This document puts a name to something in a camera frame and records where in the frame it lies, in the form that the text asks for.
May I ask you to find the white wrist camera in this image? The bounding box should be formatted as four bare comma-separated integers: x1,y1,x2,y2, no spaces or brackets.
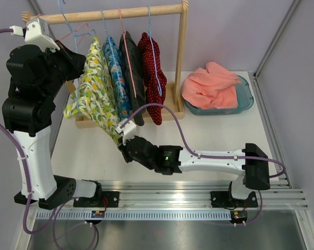
9,18,60,52
116,119,137,145

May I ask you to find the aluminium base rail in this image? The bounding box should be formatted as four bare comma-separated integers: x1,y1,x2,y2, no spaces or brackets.
25,180,309,210

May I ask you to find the teal plastic tub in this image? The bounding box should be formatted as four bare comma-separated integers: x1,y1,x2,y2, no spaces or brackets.
184,75,254,116

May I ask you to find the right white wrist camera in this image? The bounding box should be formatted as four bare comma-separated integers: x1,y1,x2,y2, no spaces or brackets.
116,119,137,145

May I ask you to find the red dotted skirt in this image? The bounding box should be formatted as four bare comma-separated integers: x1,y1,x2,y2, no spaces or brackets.
137,32,168,126

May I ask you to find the left aluminium frame post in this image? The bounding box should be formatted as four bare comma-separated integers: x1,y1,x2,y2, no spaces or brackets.
26,0,43,16

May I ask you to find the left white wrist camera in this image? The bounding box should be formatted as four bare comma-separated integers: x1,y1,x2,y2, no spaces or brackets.
9,18,60,52

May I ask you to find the wooden clothes rack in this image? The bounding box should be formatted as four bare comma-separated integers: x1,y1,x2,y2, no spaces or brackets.
20,0,190,129

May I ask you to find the aluminium frame post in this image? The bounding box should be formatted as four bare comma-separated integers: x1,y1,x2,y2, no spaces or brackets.
252,0,304,79
26,0,43,16

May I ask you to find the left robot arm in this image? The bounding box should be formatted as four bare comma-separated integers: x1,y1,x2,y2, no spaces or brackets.
2,42,119,210

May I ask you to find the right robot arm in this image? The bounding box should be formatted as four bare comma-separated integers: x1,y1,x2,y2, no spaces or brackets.
118,136,271,210

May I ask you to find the purple cable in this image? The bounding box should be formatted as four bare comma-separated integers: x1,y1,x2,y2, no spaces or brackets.
0,29,56,234
119,103,287,226

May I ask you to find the dark grey dotted skirt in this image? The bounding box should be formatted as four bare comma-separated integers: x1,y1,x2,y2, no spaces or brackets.
119,31,146,113

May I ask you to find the blue floral skirt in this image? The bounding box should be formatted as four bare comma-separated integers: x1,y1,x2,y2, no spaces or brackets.
102,36,131,121

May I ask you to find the right aluminium frame post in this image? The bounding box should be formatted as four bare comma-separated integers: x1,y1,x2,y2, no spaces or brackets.
252,0,304,79

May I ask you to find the yellow lemon print skirt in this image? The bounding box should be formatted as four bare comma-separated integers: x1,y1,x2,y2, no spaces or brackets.
63,37,119,145

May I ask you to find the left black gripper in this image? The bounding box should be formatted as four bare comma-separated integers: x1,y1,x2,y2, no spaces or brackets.
39,39,85,99

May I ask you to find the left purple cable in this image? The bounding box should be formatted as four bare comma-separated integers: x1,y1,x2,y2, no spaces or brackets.
0,29,56,234

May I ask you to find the pink wire hanger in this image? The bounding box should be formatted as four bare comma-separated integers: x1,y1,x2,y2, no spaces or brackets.
38,14,91,45

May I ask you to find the slotted grey cable duct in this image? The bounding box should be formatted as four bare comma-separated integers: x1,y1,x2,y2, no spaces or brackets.
35,210,232,221

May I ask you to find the pink pleated skirt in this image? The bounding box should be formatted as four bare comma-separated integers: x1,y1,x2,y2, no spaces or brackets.
181,62,240,109

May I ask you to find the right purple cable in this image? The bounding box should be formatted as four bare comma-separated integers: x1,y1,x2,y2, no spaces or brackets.
119,103,287,226

